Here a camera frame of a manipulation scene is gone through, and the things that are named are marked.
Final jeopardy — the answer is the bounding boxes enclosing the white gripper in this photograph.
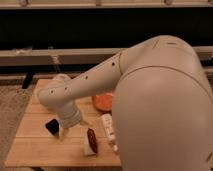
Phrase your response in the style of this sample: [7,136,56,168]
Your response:
[56,101,93,141]

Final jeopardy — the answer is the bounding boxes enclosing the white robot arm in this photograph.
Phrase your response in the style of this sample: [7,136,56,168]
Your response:
[37,35,213,171]

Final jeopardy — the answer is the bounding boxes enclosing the wooden table board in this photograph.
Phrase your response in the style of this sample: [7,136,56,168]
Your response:
[5,79,120,167]

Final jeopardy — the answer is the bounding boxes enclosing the white plastic bottle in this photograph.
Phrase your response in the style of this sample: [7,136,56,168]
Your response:
[101,113,118,152]

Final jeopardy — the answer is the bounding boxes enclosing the orange plate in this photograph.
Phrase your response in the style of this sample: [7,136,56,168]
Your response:
[92,93,113,112]

